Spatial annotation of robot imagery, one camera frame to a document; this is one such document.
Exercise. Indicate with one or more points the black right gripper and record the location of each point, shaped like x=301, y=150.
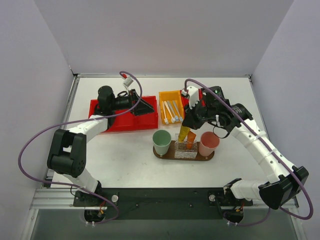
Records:
x=194, y=120

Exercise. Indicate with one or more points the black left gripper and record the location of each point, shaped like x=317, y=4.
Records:
x=135, y=100

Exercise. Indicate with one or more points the yellow toothpaste tube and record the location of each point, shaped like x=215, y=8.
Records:
x=184, y=130

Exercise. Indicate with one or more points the orange toothpaste tube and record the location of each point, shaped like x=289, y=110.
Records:
x=191, y=136

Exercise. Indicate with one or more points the pink cup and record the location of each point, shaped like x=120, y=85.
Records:
x=208, y=143

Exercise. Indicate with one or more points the clear textured glass holder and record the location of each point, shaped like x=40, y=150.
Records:
x=185, y=150

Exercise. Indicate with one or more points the green cup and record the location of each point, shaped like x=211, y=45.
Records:
x=161, y=141

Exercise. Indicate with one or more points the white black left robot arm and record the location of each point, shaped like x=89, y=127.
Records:
x=68, y=152

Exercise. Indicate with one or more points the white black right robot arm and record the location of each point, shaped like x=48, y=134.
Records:
x=210, y=106

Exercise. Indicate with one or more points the white toothbrush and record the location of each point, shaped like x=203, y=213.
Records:
x=164, y=113
x=170, y=117

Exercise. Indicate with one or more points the red toothpaste bin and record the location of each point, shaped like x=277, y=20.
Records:
x=185, y=101

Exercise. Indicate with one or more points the brown oval wooden tray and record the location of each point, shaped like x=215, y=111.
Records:
x=170, y=155

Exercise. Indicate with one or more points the yellow bin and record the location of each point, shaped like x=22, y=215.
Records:
x=171, y=96

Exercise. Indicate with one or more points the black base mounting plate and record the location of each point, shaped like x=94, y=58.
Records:
x=159, y=203

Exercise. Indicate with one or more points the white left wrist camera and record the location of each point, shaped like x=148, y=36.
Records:
x=127, y=82

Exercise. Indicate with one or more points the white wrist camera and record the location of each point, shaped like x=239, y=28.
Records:
x=192, y=94
x=127, y=82

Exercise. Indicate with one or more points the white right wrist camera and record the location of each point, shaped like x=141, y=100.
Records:
x=192, y=94

